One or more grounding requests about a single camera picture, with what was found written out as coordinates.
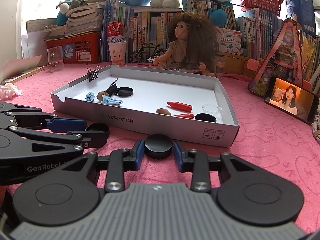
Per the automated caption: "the grey round lid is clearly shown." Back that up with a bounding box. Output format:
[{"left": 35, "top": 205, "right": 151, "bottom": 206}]
[{"left": 144, "top": 134, "right": 172, "bottom": 159}]

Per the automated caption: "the light blue hair clip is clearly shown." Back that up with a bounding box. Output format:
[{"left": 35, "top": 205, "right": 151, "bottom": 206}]
[{"left": 100, "top": 95, "right": 123, "bottom": 106}]

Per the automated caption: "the brown walnut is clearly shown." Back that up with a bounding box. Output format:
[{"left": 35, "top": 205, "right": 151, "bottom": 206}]
[{"left": 97, "top": 91, "right": 108, "bottom": 102}]

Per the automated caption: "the black binder clip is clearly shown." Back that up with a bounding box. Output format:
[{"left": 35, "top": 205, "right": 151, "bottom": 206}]
[
  {"left": 86, "top": 64, "right": 100, "bottom": 82},
  {"left": 105, "top": 79, "right": 118, "bottom": 97}
]

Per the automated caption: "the black round lid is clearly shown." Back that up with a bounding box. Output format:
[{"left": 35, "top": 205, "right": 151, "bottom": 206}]
[{"left": 117, "top": 87, "right": 133, "bottom": 98}]

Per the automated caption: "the brown nut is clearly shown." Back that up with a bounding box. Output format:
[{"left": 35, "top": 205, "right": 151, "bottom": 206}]
[{"left": 156, "top": 108, "right": 171, "bottom": 115}]

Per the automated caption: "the black round cap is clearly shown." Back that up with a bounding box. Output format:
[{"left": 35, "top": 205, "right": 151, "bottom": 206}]
[{"left": 195, "top": 113, "right": 217, "bottom": 123}]

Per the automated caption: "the small blue charm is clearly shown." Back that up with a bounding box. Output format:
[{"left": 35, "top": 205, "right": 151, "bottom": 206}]
[{"left": 85, "top": 92, "right": 95, "bottom": 102}]

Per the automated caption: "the white cardboard box tray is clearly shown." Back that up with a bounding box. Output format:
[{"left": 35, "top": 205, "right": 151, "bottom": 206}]
[{"left": 51, "top": 65, "right": 240, "bottom": 147}]

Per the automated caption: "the clear round lid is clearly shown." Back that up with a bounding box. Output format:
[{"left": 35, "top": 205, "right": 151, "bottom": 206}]
[{"left": 202, "top": 104, "right": 222, "bottom": 115}]

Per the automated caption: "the black binder clip on box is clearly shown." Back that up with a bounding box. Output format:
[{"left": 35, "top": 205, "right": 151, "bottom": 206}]
[{"left": 86, "top": 64, "right": 100, "bottom": 82}]

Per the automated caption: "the crumpled pink tissue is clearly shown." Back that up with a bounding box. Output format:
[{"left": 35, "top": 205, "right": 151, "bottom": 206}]
[{"left": 0, "top": 83, "right": 22, "bottom": 100}]

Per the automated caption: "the clear acrylic block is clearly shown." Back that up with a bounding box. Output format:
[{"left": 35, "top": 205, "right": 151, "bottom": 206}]
[{"left": 47, "top": 46, "right": 64, "bottom": 73}]

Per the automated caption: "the red plastic crate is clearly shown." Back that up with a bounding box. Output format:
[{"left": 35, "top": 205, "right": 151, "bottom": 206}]
[{"left": 46, "top": 31, "right": 101, "bottom": 64}]

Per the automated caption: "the white cat paper cup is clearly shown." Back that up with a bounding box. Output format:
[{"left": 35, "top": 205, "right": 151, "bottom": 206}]
[{"left": 108, "top": 41, "right": 127, "bottom": 66}]

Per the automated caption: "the black miniature bicycle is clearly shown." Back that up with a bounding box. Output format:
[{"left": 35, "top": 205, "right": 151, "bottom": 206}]
[{"left": 130, "top": 43, "right": 166, "bottom": 63}]

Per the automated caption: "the small brown-lid jar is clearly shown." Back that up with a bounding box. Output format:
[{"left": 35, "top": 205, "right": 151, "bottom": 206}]
[{"left": 213, "top": 56, "right": 226, "bottom": 77}]

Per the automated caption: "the small blue plush doll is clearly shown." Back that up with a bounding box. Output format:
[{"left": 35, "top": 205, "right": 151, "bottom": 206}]
[{"left": 56, "top": 0, "right": 73, "bottom": 26}]

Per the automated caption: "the stack of grey books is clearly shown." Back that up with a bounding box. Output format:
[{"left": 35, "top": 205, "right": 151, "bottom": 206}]
[{"left": 63, "top": 0, "right": 109, "bottom": 37}]

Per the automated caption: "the red Budweiser can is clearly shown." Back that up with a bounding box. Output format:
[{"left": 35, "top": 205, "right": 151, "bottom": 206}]
[{"left": 107, "top": 21, "right": 125, "bottom": 43}]

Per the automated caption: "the brown-haired doll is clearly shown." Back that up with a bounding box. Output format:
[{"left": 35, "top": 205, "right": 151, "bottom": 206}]
[{"left": 150, "top": 12, "right": 219, "bottom": 76}]

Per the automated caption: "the smartphone playing video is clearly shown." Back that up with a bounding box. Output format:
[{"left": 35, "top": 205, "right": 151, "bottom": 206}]
[{"left": 264, "top": 76, "right": 319, "bottom": 124}]

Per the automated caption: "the colourful stationery box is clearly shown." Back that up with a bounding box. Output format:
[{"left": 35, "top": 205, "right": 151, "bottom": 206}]
[{"left": 215, "top": 27, "right": 242, "bottom": 55}]

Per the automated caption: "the pink triangular picture box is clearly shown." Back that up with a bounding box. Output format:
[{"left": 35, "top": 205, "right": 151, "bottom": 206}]
[{"left": 247, "top": 19, "right": 312, "bottom": 97}]

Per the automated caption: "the row of upright books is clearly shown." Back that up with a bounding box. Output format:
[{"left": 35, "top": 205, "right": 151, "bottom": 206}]
[{"left": 100, "top": 0, "right": 320, "bottom": 91}]

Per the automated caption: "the red basket on books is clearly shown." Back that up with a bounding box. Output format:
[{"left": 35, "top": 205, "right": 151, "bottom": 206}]
[{"left": 239, "top": 0, "right": 283, "bottom": 16}]

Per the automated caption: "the blue paper bag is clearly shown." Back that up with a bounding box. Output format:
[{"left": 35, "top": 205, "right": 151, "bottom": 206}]
[{"left": 285, "top": 0, "right": 316, "bottom": 38}]

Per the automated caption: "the white bundled cable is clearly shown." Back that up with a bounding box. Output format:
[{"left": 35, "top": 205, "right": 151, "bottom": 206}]
[{"left": 311, "top": 109, "right": 320, "bottom": 143}]

